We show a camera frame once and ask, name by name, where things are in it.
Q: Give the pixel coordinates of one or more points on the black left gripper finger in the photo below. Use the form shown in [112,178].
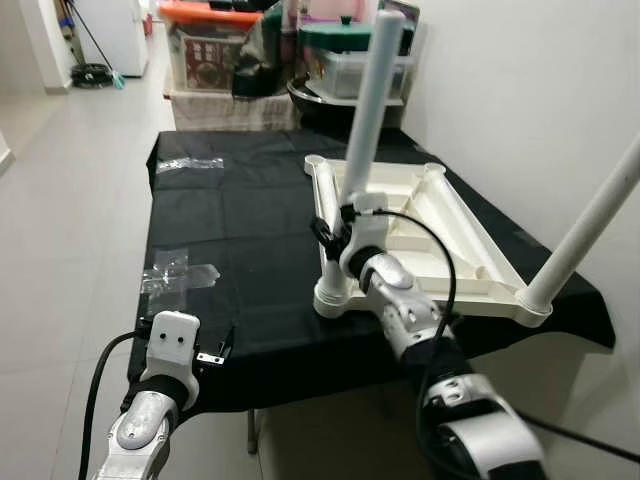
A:
[228,338]

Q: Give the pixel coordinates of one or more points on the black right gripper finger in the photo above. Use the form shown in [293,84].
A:
[320,232]

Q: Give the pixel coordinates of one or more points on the white plastic table leg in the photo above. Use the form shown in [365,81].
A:
[375,100]
[470,225]
[590,230]
[325,195]

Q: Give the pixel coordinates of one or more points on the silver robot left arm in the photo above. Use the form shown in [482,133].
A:
[145,430]

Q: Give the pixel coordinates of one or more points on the black tablecloth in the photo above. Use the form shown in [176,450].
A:
[260,250]

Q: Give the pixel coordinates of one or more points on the black wok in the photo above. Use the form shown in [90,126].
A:
[320,108]

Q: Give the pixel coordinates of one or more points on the flat clear plastic wrap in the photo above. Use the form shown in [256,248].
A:
[190,163]

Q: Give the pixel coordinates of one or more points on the patterned cloth covered stand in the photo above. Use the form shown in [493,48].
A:
[230,112]

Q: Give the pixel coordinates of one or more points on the clear plastic container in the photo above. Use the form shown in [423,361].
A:
[345,72]

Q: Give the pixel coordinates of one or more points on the green pot lid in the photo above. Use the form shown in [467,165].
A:
[335,35]

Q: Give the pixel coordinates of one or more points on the orange-lid storage box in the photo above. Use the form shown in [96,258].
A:
[210,50]

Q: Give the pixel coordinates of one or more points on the teal head broom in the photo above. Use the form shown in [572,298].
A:
[118,82]

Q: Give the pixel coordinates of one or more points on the white appliance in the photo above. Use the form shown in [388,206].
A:
[115,30]

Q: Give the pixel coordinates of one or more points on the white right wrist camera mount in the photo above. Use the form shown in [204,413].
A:
[365,210]

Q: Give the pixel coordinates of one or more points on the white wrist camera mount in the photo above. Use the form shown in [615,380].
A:
[172,340]
[365,210]

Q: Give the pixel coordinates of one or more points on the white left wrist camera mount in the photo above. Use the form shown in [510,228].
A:
[172,340]

